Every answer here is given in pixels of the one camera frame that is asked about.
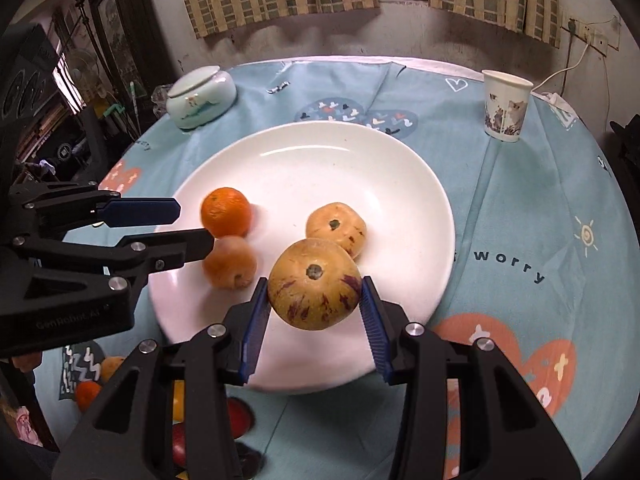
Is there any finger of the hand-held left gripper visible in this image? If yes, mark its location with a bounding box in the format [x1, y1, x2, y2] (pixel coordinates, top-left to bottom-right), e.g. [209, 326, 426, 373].
[0, 228, 215, 317]
[9, 180, 182, 237]

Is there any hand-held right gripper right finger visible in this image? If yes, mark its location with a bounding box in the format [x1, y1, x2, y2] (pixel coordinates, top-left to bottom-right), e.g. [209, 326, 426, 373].
[361, 275, 583, 480]

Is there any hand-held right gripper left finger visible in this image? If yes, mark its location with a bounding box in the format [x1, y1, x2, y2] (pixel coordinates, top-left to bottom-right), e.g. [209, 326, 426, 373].
[55, 276, 273, 480]

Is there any striped pepino melon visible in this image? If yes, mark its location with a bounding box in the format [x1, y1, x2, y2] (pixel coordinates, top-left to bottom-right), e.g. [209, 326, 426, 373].
[267, 239, 363, 332]

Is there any white round plate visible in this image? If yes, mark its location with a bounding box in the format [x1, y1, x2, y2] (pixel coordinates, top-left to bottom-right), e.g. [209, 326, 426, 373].
[148, 121, 457, 395]

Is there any tan orange fruit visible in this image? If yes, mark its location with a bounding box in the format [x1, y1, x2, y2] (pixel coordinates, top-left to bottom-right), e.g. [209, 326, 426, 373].
[100, 356, 127, 383]

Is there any orange mandarin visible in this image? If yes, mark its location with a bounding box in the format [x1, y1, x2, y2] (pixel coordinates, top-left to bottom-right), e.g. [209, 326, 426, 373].
[75, 381, 102, 413]
[201, 187, 252, 239]

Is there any red plum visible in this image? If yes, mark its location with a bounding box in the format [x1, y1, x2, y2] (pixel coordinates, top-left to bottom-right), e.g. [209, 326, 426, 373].
[172, 424, 187, 466]
[227, 396, 253, 436]

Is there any pale pepino melon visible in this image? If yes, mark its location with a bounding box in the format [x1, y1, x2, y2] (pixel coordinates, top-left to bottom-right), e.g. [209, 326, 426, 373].
[306, 202, 368, 260]

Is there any crumpled clear plastic bag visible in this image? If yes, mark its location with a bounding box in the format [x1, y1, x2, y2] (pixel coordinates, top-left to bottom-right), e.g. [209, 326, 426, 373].
[150, 85, 173, 121]

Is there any pale green lidded ceramic jar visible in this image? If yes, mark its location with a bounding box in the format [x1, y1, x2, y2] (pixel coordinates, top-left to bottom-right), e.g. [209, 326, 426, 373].
[166, 66, 237, 131]

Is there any dark plum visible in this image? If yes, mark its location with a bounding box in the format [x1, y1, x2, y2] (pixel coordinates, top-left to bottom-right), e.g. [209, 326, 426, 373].
[235, 441, 263, 476]

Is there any white standing fan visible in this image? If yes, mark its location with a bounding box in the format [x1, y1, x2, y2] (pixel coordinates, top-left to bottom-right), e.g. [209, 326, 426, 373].
[67, 50, 101, 91]

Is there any large black speaker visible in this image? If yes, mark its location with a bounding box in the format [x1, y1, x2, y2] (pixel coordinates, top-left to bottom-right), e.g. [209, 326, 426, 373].
[0, 25, 57, 128]

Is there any dark wooden cabinet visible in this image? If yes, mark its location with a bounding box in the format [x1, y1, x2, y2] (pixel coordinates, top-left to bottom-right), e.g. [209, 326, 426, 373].
[85, 0, 168, 93]

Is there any blue printed tablecloth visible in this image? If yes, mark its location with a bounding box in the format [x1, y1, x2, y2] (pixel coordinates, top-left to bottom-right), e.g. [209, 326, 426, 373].
[30, 55, 636, 480]

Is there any printed paper cup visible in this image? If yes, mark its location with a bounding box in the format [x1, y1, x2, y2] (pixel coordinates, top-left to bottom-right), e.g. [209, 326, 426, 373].
[482, 69, 535, 144]

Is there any white power adapter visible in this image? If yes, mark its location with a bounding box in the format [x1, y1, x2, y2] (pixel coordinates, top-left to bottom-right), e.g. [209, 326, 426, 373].
[532, 91, 573, 110]

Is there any white power cable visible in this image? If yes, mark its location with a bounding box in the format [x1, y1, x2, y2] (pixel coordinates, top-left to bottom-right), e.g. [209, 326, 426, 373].
[530, 20, 593, 98]

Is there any white wall socket strip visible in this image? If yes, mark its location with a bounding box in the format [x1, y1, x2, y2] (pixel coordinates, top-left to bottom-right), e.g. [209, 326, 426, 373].
[562, 17, 621, 58]

